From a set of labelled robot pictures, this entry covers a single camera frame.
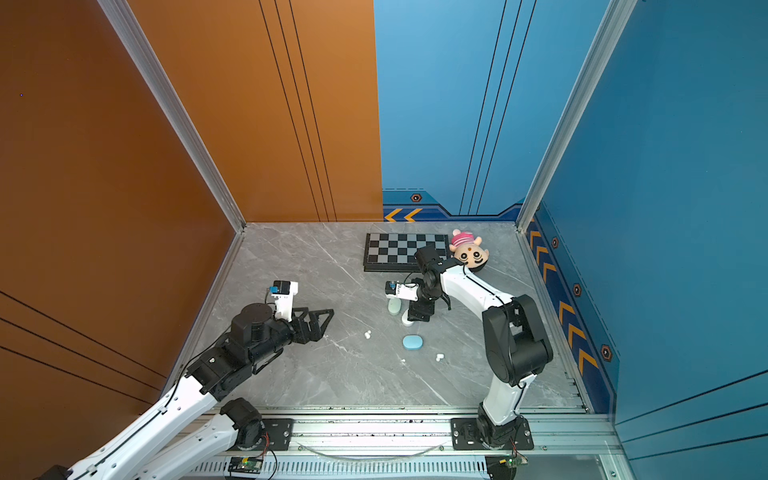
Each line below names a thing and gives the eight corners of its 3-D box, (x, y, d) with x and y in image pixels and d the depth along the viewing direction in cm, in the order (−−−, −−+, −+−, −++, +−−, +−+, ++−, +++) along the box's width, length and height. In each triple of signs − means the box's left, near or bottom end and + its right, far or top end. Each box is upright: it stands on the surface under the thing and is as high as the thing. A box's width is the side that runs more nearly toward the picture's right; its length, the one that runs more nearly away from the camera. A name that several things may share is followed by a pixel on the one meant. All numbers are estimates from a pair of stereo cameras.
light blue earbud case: (402, 350, 89) (402, 347, 87) (402, 337, 92) (402, 334, 90) (423, 350, 89) (423, 347, 87) (422, 337, 92) (423, 334, 90)
